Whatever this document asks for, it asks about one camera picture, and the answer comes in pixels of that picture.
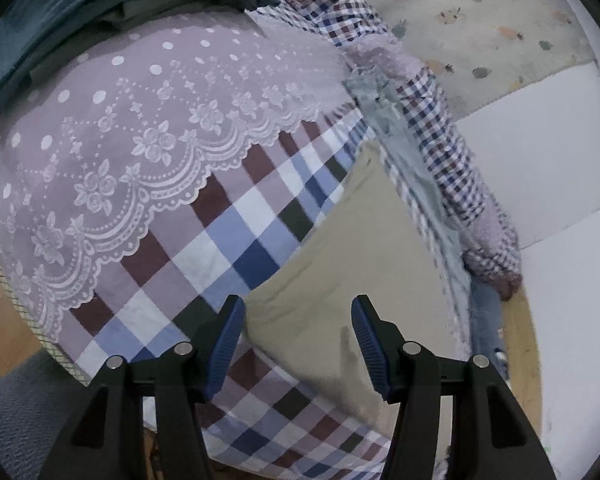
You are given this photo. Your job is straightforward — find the khaki beige garment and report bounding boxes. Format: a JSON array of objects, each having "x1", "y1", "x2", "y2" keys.
[{"x1": 246, "y1": 142, "x2": 460, "y2": 437}]

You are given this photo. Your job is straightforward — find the person's left forearm sleeve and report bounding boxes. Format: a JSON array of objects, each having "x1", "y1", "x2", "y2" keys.
[{"x1": 0, "y1": 350, "x2": 85, "y2": 479}]

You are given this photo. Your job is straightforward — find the plaid checkered bed sheet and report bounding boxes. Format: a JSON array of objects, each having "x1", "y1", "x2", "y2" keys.
[{"x1": 0, "y1": 6, "x2": 472, "y2": 480}]

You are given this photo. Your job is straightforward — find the light blue sweatpants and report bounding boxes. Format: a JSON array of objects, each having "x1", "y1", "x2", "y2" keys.
[{"x1": 343, "y1": 66, "x2": 471, "y2": 358}]

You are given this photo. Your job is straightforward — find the pineapple print curtain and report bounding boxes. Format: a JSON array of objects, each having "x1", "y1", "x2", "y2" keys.
[{"x1": 366, "y1": 0, "x2": 595, "y2": 118}]

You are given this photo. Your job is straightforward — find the plaid folded quilt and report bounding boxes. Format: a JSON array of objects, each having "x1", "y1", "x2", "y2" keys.
[{"x1": 264, "y1": 0, "x2": 524, "y2": 302}]

